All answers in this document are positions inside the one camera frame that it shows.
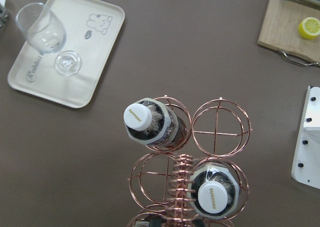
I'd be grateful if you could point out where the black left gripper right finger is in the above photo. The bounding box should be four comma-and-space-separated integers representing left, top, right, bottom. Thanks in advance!
192, 219, 206, 227

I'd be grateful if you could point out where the tea bottle front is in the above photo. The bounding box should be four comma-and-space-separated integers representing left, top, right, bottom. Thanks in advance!
188, 161, 240, 220

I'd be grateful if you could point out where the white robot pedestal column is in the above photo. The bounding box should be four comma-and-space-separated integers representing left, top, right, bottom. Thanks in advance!
291, 85, 320, 189

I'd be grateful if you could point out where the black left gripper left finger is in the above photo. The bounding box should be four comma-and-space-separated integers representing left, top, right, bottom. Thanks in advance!
149, 217, 163, 227

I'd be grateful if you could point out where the cream rabbit serving tray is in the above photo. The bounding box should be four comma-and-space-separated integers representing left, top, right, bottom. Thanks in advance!
7, 0, 125, 108

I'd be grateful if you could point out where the clear wine glass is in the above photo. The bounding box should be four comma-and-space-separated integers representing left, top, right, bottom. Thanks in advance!
15, 2, 82, 76

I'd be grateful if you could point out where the copper wire bottle basket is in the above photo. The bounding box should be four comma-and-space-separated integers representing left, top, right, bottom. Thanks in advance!
128, 96, 252, 227

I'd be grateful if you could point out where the tea bottle middle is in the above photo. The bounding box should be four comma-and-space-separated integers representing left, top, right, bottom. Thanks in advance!
123, 97, 189, 151

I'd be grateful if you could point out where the tea bottle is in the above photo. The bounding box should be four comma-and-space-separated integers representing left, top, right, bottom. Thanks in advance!
188, 161, 240, 220
123, 97, 189, 151

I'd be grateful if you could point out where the half lemon slice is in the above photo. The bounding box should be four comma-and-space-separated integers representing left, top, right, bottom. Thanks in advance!
298, 17, 320, 40

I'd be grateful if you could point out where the wooden cutting board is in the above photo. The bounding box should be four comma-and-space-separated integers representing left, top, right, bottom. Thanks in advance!
258, 0, 320, 67

